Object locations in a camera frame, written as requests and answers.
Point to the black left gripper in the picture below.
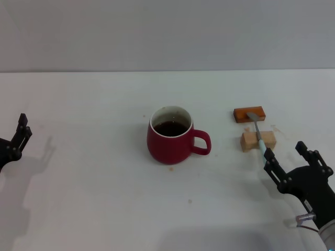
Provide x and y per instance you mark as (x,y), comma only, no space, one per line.
(6,154)

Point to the light wooden block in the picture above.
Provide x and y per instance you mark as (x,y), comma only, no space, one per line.
(248,142)

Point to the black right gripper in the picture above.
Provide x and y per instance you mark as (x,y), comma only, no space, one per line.
(314,188)

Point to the orange wooden block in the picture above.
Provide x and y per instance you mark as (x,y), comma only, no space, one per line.
(240,115)

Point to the red ceramic coffee cup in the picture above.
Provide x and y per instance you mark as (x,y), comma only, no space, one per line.
(167,149)

